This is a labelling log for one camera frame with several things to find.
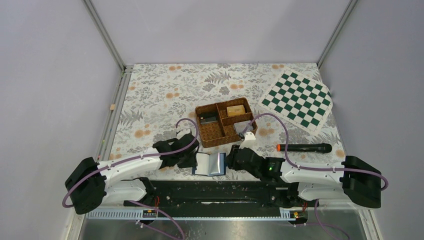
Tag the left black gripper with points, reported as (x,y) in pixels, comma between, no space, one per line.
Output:
(191,163)

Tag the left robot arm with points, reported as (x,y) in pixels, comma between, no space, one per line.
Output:
(92,184)

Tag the blue leather card holder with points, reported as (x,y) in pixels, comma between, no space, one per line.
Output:
(210,165)

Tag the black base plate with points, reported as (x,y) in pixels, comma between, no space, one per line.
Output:
(222,199)

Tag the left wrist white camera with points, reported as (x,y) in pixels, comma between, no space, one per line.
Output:
(183,132)

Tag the grey card stack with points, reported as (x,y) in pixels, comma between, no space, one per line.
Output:
(239,127)

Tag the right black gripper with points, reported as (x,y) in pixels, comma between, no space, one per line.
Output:
(230,159)

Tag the floral table mat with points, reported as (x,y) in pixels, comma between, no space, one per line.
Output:
(161,99)

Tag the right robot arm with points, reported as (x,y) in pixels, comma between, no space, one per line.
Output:
(351,179)

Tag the aluminium frame rail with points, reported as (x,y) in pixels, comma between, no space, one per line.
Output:
(109,139)

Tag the woven wicker divided basket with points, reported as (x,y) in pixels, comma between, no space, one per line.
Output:
(222,132)

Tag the tan card box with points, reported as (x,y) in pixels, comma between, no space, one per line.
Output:
(235,110)

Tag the green white chessboard mat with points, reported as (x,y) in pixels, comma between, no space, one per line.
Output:
(299,100)

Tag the black marker orange cap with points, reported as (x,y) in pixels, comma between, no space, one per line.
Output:
(322,148)

